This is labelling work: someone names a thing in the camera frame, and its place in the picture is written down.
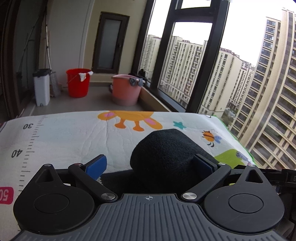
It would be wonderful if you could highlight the cartoon play mat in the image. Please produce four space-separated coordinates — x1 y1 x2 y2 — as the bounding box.
1 110 254 240

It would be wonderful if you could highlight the dark framed small window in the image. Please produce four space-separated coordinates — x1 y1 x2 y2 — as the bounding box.
92 12 130 74

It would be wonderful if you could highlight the white rag on bucket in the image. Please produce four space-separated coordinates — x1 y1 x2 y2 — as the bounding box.
79 71 93 82

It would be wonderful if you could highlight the pink plastic bucket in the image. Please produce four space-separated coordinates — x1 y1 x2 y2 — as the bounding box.
112 74 142 106

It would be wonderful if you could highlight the red plastic bucket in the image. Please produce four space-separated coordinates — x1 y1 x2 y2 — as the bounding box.
66 68 91 98

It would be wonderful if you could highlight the white mop bucket bin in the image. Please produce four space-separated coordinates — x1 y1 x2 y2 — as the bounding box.
33 69 50 106

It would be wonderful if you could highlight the grey rag on pink bucket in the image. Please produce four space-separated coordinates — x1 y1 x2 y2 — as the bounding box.
129 78 145 87

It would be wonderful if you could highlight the black knit garment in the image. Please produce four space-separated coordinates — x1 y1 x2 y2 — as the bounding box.
100 129 217 196

